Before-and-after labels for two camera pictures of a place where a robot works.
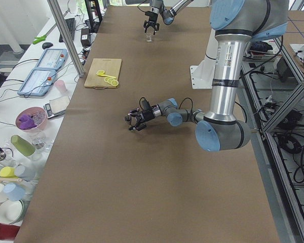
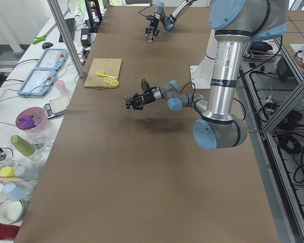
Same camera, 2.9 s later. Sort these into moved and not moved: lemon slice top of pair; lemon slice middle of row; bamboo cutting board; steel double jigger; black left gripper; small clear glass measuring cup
Moved: steel double jigger; black left gripper
Not moved: lemon slice top of pair; small clear glass measuring cup; lemon slice middle of row; bamboo cutting board
